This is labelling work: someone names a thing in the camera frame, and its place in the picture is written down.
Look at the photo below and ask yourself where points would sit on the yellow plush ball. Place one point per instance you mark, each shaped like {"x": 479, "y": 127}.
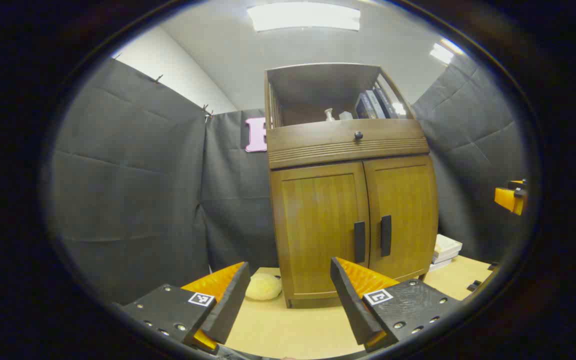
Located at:
{"x": 263, "y": 287}

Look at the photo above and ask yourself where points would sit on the black backdrop cloth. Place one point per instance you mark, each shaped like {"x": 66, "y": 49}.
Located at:
{"x": 128, "y": 175}

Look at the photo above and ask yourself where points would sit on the small white bottle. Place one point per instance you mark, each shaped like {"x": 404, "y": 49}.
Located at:
{"x": 329, "y": 116}

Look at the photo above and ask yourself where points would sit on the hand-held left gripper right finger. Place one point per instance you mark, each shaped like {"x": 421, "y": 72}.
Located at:
{"x": 353, "y": 310}

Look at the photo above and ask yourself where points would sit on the small white box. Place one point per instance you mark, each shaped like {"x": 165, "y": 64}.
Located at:
{"x": 346, "y": 116}

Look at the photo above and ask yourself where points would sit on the wooden cabinet door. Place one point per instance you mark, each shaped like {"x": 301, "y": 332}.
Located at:
{"x": 313, "y": 225}
{"x": 408, "y": 200}

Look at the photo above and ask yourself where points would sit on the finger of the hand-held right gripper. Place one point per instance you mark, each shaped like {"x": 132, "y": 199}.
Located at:
{"x": 509, "y": 200}

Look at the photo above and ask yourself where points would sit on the small ceiling light panel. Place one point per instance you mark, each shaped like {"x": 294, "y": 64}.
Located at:
{"x": 443, "y": 52}

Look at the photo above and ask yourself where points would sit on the wooden double-door shoe cabinet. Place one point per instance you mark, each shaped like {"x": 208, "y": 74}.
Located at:
{"x": 343, "y": 145}

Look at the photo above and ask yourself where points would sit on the black table clamp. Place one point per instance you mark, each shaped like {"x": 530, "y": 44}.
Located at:
{"x": 492, "y": 266}
{"x": 474, "y": 285}

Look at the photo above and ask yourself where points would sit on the large ceiling light panel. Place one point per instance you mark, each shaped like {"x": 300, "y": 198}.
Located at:
{"x": 303, "y": 16}

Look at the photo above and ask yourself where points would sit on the dark blue book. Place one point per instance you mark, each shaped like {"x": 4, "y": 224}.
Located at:
{"x": 363, "y": 107}

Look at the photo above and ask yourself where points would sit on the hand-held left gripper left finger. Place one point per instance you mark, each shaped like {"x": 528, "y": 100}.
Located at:
{"x": 228, "y": 310}

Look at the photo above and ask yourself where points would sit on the grey book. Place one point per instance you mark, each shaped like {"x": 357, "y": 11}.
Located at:
{"x": 375, "y": 105}

